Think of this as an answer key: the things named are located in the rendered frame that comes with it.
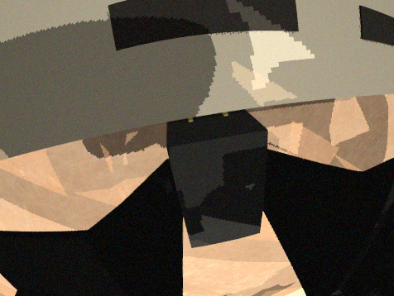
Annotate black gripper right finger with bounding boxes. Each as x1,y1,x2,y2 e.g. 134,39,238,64
262,149,394,296

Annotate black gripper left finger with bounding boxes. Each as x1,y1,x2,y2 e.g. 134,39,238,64
0,159,184,296

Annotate black two-prong plug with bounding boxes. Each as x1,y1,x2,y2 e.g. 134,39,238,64
166,108,268,248

